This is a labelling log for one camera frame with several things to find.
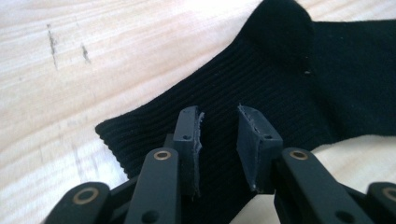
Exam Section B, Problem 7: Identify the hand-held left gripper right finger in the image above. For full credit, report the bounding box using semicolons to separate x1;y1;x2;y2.
235;104;285;194

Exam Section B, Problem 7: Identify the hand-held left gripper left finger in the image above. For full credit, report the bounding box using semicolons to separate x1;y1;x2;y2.
172;105;205;198

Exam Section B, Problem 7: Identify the black sock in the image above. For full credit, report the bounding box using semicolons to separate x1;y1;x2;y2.
94;0;396;224

